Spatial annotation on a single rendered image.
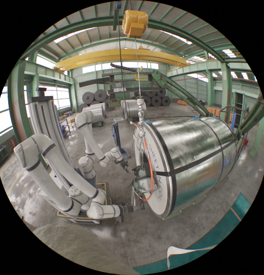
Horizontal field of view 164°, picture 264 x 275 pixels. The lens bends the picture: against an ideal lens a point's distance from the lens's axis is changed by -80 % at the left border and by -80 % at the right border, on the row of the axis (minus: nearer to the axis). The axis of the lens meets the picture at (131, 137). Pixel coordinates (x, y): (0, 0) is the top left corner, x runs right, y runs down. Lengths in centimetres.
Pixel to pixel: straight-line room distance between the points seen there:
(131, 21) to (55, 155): 87
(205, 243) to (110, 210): 165
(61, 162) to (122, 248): 141
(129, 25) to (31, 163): 89
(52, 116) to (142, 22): 102
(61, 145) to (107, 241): 146
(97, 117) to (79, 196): 506
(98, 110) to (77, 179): 518
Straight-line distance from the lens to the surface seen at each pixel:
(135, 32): 64
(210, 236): 196
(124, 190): 191
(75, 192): 93
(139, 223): 164
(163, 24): 344
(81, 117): 100
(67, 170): 62
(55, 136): 107
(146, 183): 72
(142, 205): 84
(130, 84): 136
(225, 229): 217
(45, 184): 66
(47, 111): 103
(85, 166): 124
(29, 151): 58
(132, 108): 562
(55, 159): 62
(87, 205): 108
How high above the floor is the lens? 161
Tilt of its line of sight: 25 degrees down
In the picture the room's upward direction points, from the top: 4 degrees counter-clockwise
